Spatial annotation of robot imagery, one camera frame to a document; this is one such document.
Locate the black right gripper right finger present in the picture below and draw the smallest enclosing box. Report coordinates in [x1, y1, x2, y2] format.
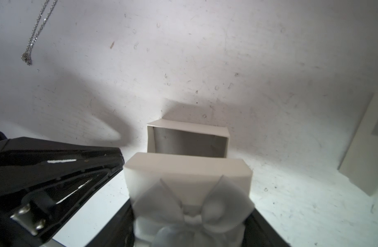
[242, 209, 290, 247]

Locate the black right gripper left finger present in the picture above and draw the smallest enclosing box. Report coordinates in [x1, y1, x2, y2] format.
[86, 200, 135, 247]

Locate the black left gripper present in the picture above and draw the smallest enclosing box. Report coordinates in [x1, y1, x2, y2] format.
[0, 131, 124, 247]

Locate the white gift box with bow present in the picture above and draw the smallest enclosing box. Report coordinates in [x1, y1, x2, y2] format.
[123, 153, 254, 247]

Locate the white jewelry box lid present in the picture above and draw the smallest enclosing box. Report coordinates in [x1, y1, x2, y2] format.
[339, 93, 378, 198]

